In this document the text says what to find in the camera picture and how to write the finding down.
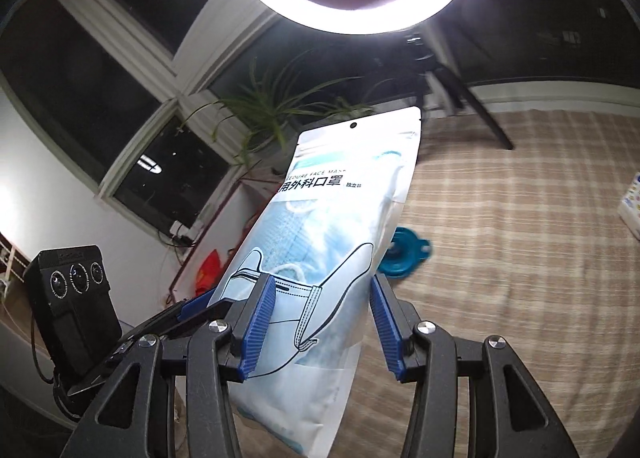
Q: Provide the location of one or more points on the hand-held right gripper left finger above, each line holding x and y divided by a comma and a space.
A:
255, 328

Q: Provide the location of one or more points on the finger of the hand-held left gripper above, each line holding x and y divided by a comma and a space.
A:
195, 313

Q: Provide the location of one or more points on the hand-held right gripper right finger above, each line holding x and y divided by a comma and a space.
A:
390, 328

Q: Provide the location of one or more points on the red printed cloth bag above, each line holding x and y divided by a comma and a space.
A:
209, 275

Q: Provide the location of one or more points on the red cardboard box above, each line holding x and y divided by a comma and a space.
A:
232, 228

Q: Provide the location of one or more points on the face mask packet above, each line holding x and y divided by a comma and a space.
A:
340, 218

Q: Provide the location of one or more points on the teal blue silicone bowl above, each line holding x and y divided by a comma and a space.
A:
400, 258

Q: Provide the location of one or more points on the white power strip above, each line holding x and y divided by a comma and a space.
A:
184, 233

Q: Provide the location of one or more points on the wooden shelf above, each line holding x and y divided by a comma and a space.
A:
10, 263

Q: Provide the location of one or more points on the plaid bed sheet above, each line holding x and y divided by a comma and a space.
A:
500, 288

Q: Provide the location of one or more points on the green potted plant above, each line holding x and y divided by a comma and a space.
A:
270, 108

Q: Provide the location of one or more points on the black light tripod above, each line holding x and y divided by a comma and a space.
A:
492, 123

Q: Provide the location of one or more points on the white dotted packet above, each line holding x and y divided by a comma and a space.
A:
631, 208

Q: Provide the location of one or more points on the white framed window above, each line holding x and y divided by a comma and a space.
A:
220, 38

